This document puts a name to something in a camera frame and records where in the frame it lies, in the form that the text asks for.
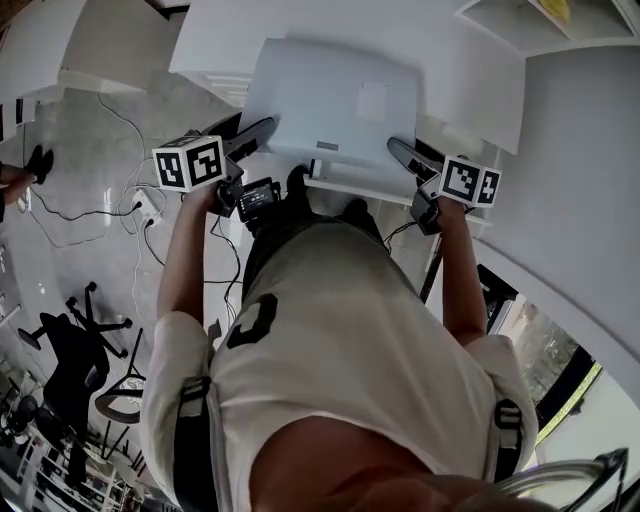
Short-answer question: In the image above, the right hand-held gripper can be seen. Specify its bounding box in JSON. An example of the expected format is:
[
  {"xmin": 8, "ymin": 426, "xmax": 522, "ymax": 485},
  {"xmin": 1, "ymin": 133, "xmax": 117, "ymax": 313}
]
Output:
[{"xmin": 386, "ymin": 136, "xmax": 503, "ymax": 236}]

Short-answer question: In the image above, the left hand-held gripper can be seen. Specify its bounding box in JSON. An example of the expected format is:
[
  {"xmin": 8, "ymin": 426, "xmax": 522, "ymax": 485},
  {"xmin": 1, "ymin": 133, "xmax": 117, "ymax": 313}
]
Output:
[{"xmin": 151, "ymin": 112, "xmax": 278, "ymax": 219}]

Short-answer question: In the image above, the person's left forearm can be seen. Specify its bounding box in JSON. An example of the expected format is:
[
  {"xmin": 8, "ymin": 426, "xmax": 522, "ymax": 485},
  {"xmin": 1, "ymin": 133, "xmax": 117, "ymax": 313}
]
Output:
[{"xmin": 156, "ymin": 187, "xmax": 221, "ymax": 326}]

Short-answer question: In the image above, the person's right forearm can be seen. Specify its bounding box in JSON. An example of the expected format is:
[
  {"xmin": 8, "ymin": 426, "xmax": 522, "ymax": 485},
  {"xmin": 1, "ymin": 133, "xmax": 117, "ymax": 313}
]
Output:
[{"xmin": 434, "ymin": 197, "xmax": 489, "ymax": 349}]

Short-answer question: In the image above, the black device with screen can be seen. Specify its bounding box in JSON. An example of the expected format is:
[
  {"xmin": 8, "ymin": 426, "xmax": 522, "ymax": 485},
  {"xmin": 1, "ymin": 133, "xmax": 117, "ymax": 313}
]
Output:
[{"xmin": 234, "ymin": 175, "xmax": 281, "ymax": 224}]

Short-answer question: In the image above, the person's left black shoe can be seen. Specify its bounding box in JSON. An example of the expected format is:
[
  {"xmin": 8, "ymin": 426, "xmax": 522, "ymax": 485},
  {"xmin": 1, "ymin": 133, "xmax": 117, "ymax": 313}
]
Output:
[{"xmin": 285, "ymin": 164, "xmax": 314, "ymax": 201}]

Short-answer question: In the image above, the person's black shoe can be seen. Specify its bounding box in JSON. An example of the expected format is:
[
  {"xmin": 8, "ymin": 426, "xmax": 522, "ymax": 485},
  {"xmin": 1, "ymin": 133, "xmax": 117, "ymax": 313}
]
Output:
[
  {"xmin": 344, "ymin": 198, "xmax": 374, "ymax": 221},
  {"xmin": 285, "ymin": 164, "xmax": 314, "ymax": 201}
]

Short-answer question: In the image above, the person's right black shoe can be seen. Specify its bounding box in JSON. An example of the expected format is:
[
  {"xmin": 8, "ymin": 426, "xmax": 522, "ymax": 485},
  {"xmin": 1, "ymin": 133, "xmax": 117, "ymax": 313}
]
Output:
[{"xmin": 344, "ymin": 198, "xmax": 374, "ymax": 221}]

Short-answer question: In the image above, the dark metal pole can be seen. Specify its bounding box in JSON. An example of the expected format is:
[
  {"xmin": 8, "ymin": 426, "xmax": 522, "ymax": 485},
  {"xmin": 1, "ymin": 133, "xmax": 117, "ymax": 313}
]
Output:
[{"xmin": 418, "ymin": 233, "xmax": 445, "ymax": 305}]

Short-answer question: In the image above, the white power strip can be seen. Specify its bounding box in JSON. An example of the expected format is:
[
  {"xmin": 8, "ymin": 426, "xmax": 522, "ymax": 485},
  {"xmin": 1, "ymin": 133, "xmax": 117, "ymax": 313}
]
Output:
[{"xmin": 130, "ymin": 187, "xmax": 165, "ymax": 226}]

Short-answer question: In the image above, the white shelf unit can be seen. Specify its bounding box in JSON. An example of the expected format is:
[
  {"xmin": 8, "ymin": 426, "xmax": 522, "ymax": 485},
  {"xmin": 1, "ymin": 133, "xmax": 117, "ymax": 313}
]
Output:
[{"xmin": 453, "ymin": 0, "xmax": 640, "ymax": 57}]

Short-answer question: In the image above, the white cabinet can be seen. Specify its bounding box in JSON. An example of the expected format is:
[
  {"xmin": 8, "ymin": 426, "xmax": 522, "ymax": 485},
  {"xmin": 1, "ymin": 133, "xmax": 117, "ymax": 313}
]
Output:
[{"xmin": 0, "ymin": 0, "xmax": 151, "ymax": 126}]

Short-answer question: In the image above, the yellow object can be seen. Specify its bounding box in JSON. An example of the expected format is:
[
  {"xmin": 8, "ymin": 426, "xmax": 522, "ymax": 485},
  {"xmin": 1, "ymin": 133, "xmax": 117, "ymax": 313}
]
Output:
[{"xmin": 538, "ymin": 0, "xmax": 572, "ymax": 22}]

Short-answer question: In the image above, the person's white t-shirt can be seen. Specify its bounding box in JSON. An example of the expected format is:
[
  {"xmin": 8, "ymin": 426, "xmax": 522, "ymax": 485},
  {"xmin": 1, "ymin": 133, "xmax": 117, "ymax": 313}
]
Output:
[{"xmin": 139, "ymin": 219, "xmax": 540, "ymax": 512}]

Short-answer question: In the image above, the white appliance with black panel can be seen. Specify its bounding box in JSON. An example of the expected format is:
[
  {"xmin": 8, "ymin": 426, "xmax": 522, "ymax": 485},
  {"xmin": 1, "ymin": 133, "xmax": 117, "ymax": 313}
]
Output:
[{"xmin": 14, "ymin": 97, "xmax": 39, "ymax": 126}]

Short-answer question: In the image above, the black framed window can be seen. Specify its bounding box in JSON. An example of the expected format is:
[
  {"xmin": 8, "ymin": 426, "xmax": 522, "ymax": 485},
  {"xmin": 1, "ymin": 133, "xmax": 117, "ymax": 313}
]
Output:
[{"xmin": 509, "ymin": 294, "xmax": 606, "ymax": 446}]

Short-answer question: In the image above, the black office chair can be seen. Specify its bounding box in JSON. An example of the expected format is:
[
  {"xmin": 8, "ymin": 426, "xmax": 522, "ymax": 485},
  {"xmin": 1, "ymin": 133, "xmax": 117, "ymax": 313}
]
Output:
[{"xmin": 17, "ymin": 281, "xmax": 134, "ymax": 441}]

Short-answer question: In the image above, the wooden chair with patterned cushion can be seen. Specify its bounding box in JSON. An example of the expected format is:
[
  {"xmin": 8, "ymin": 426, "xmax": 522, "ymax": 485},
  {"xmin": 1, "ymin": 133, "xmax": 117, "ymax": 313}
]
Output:
[{"xmin": 94, "ymin": 327, "xmax": 149, "ymax": 426}]

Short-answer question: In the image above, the person's neck and chest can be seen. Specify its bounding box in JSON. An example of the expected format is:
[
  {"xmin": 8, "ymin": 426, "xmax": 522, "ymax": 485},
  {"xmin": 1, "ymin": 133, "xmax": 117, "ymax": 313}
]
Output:
[{"xmin": 249, "ymin": 412, "xmax": 501, "ymax": 512}]

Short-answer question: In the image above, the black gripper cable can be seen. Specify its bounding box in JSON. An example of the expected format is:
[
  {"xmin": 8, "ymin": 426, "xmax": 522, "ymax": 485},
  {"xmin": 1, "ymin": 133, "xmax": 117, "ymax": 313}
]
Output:
[{"xmin": 381, "ymin": 219, "xmax": 420, "ymax": 247}]

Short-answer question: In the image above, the black device cable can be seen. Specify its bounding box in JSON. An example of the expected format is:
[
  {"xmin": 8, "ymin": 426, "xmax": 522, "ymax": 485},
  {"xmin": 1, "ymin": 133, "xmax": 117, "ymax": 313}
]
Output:
[{"xmin": 202, "ymin": 214, "xmax": 246, "ymax": 326}]

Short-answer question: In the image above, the black power cable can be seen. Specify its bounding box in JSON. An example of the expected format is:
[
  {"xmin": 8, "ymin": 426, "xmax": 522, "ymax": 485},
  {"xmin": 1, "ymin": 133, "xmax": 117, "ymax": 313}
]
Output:
[
  {"xmin": 142, "ymin": 219, "xmax": 167, "ymax": 267},
  {"xmin": 27, "ymin": 187, "xmax": 141, "ymax": 224}
]

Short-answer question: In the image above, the white cable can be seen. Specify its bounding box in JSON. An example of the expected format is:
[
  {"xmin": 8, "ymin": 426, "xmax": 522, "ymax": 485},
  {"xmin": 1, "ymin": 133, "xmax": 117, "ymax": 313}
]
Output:
[{"xmin": 97, "ymin": 92, "xmax": 169, "ymax": 326}]

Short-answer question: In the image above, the grey harness strap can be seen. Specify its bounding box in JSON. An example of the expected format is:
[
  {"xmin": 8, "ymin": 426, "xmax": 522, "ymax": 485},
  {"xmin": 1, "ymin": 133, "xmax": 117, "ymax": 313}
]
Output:
[
  {"xmin": 172, "ymin": 377, "xmax": 221, "ymax": 512},
  {"xmin": 492, "ymin": 398, "xmax": 524, "ymax": 484}
]

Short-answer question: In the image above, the metal headset frame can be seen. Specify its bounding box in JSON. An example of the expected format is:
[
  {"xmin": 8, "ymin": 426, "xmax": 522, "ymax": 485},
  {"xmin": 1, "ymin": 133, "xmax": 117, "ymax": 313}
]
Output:
[{"xmin": 467, "ymin": 446, "xmax": 632, "ymax": 512}]

